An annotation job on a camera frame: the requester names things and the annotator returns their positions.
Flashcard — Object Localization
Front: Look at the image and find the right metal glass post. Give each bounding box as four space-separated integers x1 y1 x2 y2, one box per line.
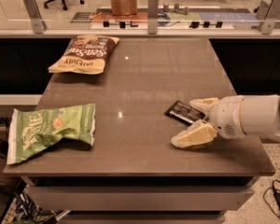
259 0 280 35

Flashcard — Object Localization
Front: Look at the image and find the table drawer front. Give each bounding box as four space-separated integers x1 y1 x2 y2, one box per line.
28 186 254 211

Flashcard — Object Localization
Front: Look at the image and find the brown sea salt chip bag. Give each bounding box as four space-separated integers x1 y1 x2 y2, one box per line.
49 35 119 75

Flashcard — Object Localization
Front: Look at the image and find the metal glass post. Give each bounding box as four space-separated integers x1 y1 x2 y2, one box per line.
22 0 47 35
259 0 280 35
147 0 159 35

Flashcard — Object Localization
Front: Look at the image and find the black rxbar chocolate bar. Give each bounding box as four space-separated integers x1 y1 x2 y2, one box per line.
165 101 205 125

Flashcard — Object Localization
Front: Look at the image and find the wire basket with items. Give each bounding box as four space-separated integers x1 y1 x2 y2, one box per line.
0 185 71 224

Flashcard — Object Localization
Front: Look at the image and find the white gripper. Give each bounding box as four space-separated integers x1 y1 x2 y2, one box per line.
171 95 245 148

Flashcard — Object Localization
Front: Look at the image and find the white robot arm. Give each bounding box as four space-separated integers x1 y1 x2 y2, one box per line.
171 94 280 148

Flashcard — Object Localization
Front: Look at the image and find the middle metal glass post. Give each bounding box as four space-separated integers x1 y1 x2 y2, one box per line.
147 0 159 35

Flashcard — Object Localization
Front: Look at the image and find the green chip bag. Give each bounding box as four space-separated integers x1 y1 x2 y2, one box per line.
7 104 96 165

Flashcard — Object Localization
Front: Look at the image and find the left metal glass post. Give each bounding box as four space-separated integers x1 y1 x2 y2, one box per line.
22 0 47 35

